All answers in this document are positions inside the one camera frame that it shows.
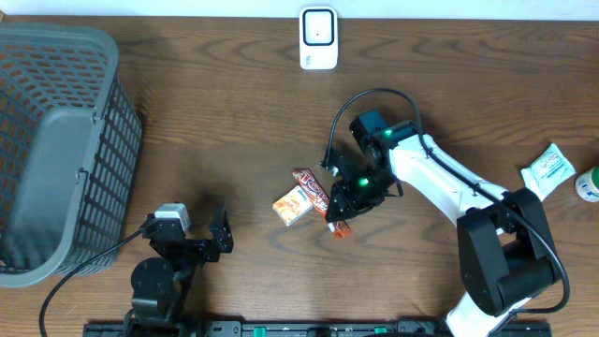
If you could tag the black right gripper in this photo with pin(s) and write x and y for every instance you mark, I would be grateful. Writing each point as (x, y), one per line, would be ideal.
(342, 195)

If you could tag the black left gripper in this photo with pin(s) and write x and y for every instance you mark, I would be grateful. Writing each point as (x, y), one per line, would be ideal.
(220, 229)

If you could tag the red chocolate bar wrapper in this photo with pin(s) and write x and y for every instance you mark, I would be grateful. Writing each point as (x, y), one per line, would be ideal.
(320, 200)

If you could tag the small orange box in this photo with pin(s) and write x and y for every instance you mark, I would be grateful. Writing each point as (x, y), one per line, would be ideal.
(292, 206)

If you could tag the light green tissue pack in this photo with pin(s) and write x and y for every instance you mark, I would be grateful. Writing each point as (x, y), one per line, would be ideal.
(547, 172)

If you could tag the green lid jar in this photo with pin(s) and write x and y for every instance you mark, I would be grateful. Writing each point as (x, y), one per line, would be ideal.
(586, 185)

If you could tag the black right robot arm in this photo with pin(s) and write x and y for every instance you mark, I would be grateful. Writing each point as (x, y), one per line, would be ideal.
(507, 255)

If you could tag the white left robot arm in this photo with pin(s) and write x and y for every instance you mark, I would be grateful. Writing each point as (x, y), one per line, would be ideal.
(161, 284)

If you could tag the grey plastic basket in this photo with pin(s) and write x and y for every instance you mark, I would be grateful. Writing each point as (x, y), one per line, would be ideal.
(70, 146)

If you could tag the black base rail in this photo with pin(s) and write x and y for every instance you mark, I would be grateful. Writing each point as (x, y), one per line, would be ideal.
(418, 328)

